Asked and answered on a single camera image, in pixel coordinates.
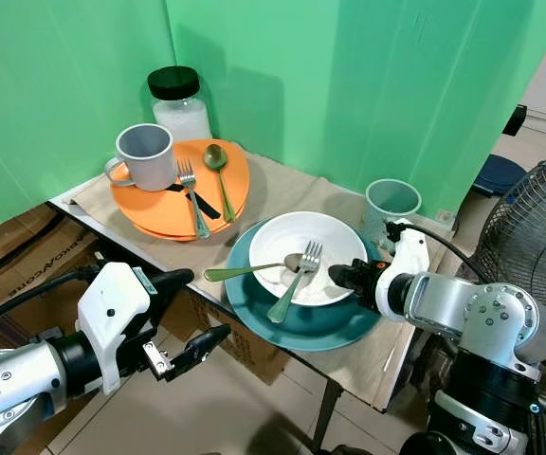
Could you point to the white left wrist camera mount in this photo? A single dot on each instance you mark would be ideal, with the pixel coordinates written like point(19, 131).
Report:
point(112, 313)

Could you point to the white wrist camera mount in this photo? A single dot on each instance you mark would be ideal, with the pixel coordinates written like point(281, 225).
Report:
point(112, 313)
point(410, 256)

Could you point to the black electric fan grille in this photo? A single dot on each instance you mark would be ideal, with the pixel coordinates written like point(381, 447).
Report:
point(538, 237)

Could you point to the white deep plate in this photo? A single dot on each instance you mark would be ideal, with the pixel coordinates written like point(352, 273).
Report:
point(301, 237)

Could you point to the black strip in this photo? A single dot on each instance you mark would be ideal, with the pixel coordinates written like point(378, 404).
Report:
point(207, 207)

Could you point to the plain cardboard box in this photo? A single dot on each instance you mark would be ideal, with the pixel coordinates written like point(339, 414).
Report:
point(245, 355)

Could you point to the green backdrop screen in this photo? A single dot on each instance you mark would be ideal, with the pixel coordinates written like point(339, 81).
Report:
point(349, 76)

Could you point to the teal plate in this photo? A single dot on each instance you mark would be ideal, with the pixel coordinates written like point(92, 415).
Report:
point(301, 329)

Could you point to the orange plate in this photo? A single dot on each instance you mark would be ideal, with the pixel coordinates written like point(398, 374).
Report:
point(159, 216)

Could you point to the translucent green cup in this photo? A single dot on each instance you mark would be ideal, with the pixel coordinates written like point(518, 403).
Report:
point(391, 213)

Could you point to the glass jar with black lid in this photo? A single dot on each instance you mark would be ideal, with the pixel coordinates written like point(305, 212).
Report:
point(183, 118)

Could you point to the printed cardboard box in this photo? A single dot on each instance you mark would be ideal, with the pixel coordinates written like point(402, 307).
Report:
point(36, 261)

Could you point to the dark blue round stool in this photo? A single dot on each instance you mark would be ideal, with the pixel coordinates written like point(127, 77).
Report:
point(500, 175)

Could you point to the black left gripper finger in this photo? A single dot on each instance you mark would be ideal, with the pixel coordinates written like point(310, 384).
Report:
point(171, 280)
point(202, 346)

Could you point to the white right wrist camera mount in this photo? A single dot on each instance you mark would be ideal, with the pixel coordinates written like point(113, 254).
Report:
point(410, 256)

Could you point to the beige table cloth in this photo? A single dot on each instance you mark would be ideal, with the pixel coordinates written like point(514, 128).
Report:
point(292, 194)

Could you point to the grey mug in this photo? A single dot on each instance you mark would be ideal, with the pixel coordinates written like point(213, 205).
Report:
point(150, 166)

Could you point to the small black box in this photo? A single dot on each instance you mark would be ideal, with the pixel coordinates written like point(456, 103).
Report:
point(515, 119)

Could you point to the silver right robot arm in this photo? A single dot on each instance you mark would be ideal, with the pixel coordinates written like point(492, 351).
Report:
point(482, 318)

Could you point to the dark metal table leg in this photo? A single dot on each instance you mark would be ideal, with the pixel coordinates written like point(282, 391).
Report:
point(326, 417)

